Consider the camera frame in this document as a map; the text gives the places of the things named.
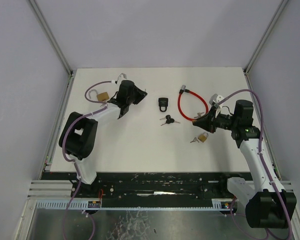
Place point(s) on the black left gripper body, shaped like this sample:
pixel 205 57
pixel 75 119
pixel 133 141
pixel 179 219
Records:
pixel 129 100

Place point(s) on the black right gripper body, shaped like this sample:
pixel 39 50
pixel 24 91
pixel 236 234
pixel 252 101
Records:
pixel 212 120

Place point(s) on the silver cable lock keys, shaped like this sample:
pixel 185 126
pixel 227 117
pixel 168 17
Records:
pixel 199 114

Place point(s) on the small brass padlock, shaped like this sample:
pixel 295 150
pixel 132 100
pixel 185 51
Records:
pixel 201 138

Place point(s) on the large brass padlock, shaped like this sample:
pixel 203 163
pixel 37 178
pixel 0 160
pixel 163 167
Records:
pixel 95 96

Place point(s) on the black Kaijing padlock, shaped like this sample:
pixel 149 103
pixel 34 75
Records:
pixel 163 103

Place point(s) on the black-headed key bunch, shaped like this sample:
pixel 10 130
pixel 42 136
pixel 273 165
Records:
pixel 168 120

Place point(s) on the red cable lock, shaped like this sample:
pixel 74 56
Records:
pixel 191 101

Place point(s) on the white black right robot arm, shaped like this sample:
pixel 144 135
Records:
pixel 267 204

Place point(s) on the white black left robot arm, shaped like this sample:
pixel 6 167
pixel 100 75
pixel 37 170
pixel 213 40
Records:
pixel 77 139

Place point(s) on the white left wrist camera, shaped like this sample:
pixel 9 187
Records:
pixel 121 78

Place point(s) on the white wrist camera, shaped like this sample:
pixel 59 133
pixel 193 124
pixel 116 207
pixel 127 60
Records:
pixel 121 78
pixel 215 102

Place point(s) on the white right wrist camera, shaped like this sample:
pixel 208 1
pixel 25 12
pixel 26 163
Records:
pixel 215 102

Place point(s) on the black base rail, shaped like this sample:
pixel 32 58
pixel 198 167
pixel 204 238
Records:
pixel 199 185

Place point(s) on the white slotted cable duct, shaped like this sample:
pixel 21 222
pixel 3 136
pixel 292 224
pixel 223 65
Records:
pixel 138 203

